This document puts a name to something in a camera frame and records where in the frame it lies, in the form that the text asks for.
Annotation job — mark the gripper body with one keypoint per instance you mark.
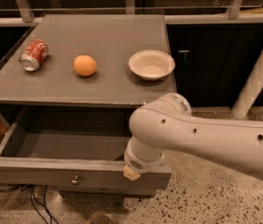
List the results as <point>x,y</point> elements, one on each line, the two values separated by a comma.
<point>135,160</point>

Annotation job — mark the grey drawer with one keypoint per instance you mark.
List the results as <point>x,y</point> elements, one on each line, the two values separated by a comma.
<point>117,191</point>
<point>72,146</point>

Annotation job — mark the brown shoe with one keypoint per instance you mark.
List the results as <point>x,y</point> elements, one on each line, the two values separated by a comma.
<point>102,219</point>

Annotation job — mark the orange fruit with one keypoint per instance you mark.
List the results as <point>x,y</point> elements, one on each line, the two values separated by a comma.
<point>84,65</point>

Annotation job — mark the white bowl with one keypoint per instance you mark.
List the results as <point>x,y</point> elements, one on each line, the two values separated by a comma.
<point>151,64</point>

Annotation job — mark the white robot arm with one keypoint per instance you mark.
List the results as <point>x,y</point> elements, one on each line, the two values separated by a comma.
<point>167,124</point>

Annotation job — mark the grey bottom drawer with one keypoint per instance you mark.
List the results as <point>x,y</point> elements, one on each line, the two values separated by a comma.
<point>117,191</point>

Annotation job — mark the grey drawer cabinet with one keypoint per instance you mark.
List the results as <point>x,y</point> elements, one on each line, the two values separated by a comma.
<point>110,40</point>

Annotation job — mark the red soda can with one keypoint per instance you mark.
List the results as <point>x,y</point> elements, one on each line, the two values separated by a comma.
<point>34,55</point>

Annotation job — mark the dark counter cabinet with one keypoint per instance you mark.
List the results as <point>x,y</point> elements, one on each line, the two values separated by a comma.
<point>213,61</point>

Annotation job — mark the grey top drawer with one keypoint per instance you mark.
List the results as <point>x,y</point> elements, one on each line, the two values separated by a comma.
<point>72,146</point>

